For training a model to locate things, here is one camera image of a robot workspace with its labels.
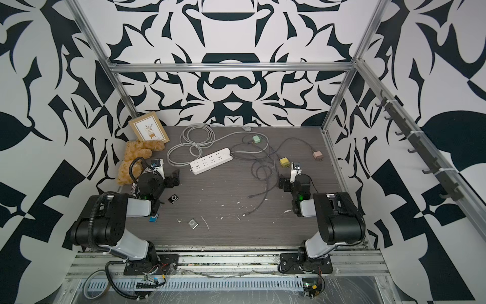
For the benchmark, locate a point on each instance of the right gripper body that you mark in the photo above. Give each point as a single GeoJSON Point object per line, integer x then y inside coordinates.
{"type": "Point", "coordinates": [286, 182]}

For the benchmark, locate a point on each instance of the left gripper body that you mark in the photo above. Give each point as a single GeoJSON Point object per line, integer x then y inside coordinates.
{"type": "Point", "coordinates": [168, 180]}

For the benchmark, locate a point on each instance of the dark usb cable yellow charger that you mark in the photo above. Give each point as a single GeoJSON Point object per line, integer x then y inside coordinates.
{"type": "Point", "coordinates": [264, 169]}

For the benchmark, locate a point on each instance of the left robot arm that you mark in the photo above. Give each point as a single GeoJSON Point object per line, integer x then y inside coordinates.
{"type": "Point", "coordinates": [101, 226]}

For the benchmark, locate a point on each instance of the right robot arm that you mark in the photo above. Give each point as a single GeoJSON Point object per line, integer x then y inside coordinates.
{"type": "Point", "coordinates": [339, 221]}

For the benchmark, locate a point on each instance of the black mp3 player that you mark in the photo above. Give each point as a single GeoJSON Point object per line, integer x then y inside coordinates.
{"type": "Point", "coordinates": [173, 199]}

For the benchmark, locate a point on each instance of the white power strip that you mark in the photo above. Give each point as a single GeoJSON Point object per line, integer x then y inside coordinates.
{"type": "Point", "coordinates": [211, 161]}

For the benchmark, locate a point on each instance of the blue mp3 player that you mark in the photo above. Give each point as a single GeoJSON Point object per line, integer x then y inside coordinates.
{"type": "Point", "coordinates": [154, 218]}

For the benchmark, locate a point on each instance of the framed plant picture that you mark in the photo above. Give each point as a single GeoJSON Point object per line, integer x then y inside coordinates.
{"type": "Point", "coordinates": [149, 128]}

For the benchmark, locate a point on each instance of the tape roll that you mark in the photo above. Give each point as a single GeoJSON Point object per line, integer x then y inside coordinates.
{"type": "Point", "coordinates": [95, 286]}

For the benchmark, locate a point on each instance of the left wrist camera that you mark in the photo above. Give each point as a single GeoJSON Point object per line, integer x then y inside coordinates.
{"type": "Point", "coordinates": [157, 165]}

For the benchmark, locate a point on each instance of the dark usb cable green charger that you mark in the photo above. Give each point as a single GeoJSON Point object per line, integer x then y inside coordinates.
{"type": "Point", "coordinates": [256, 150]}

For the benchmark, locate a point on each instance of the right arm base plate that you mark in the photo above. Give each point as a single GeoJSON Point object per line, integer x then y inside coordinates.
{"type": "Point", "coordinates": [293, 263]}

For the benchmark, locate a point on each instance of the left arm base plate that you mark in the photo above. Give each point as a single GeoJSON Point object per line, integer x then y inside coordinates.
{"type": "Point", "coordinates": [164, 264]}

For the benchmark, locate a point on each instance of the black wall hook rack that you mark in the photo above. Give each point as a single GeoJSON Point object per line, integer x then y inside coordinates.
{"type": "Point", "coordinates": [422, 146]}

